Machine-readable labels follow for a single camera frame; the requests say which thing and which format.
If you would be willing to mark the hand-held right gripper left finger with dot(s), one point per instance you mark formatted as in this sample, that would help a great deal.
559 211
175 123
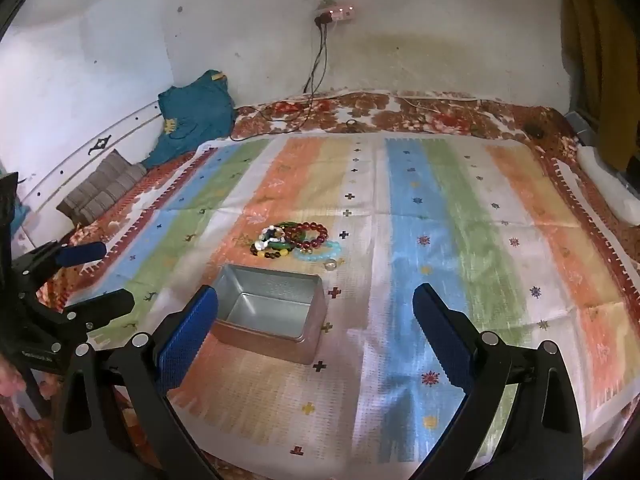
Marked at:
187 340

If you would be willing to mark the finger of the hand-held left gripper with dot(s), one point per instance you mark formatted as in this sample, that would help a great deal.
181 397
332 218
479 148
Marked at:
80 253
107 306

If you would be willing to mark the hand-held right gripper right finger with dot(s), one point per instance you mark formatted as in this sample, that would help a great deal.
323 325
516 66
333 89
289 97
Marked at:
440 335

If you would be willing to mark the silver metal tin box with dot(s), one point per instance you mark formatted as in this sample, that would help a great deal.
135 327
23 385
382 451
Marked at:
270 305

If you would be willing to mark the person's left hand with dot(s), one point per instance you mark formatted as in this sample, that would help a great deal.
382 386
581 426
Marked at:
9 377

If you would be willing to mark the grey folded cloth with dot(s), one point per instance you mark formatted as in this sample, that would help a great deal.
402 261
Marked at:
100 185

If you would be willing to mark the white headboard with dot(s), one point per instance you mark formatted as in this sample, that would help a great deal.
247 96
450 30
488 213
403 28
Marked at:
65 150

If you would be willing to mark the black metal ornament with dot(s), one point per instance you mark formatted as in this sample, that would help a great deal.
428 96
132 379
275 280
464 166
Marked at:
100 144

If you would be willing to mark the striped pastel mat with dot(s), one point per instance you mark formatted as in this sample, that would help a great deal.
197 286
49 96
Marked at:
450 210

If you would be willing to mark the teal garment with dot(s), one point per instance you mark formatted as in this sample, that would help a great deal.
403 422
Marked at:
195 110

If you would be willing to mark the white rolled cloth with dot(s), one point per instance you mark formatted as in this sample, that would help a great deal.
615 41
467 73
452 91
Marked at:
607 185

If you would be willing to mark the striped patterned tablecloth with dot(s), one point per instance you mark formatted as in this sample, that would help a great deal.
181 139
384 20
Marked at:
425 110

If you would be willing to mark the grey box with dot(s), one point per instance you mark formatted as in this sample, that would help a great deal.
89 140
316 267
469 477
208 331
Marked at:
577 124

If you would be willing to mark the yellow curtain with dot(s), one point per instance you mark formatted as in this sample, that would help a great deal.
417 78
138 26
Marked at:
595 50

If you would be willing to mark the white power strip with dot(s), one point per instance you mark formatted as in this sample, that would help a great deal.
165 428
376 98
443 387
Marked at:
341 13

